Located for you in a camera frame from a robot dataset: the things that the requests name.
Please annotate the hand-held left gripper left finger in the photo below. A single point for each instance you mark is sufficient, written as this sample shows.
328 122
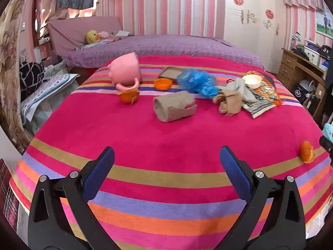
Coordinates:
100 172

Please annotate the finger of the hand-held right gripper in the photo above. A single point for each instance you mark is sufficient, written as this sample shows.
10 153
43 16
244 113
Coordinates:
327 145

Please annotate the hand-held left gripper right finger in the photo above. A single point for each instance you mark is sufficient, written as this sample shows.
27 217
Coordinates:
235 173

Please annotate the beige cloth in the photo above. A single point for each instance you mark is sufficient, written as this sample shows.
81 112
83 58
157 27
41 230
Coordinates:
230 102

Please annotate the grey cloth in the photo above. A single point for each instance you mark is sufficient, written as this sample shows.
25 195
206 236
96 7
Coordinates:
244 91

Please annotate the cardboard tube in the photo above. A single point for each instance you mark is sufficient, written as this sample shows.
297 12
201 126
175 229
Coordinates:
171 106

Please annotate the cream round lid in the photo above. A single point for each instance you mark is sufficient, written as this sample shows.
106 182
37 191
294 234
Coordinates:
251 81

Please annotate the blue plastic bag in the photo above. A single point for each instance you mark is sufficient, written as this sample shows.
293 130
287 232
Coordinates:
197 82

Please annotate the black paper bag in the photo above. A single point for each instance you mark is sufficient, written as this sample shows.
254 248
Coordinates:
298 93

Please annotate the white round appliance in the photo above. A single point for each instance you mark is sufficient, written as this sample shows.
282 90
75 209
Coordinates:
308 84

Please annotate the striped pink blanket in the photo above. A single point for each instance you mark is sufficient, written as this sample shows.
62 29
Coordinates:
156 140

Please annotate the orange snack wrapper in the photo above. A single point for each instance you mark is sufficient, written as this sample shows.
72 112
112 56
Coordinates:
268 91

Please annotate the wooden desk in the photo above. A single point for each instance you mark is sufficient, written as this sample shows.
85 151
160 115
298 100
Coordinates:
288 62

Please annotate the white storage box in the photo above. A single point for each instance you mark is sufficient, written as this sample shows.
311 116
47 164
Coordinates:
312 53

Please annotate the black cap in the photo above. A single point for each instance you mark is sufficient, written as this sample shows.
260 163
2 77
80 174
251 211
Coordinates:
326 50

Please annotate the red plaid cloth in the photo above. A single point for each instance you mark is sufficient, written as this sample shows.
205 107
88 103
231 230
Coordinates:
6 200

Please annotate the patterned quilted mat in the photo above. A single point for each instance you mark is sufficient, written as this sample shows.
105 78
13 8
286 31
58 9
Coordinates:
49 86

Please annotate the orange plastic lid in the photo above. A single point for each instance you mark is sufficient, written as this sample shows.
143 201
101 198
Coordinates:
162 84

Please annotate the pink cup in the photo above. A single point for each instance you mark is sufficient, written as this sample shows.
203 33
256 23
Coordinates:
123 66

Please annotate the desk lamp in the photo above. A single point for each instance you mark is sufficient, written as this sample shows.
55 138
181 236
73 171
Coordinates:
295 38

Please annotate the black patterned pillow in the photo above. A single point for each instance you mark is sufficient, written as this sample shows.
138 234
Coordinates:
31 75

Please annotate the brown tray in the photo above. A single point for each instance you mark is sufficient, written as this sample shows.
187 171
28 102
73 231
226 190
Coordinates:
169 72

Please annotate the white wardrobe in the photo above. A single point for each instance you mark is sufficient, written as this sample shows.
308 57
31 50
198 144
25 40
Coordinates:
249 36

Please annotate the yellow duck plush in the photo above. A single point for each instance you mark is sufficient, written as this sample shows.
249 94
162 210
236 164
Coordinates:
92 37

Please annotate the pink cloth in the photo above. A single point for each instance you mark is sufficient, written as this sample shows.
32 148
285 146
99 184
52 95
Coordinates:
105 34

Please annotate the folded light clothing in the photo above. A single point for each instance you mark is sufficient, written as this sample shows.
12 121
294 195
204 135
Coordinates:
123 33

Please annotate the purple dotted bed cover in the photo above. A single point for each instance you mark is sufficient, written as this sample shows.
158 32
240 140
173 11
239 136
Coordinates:
169 47

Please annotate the pink headboard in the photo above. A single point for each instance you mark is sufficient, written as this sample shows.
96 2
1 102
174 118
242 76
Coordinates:
70 31

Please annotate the red paper wardrobe decal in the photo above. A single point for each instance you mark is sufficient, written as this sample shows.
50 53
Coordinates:
269 13
238 0

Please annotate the brown floral curtain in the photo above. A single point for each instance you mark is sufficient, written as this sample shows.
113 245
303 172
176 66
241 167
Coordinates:
10 57

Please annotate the wall poster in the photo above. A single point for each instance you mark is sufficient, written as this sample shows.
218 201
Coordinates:
325 22

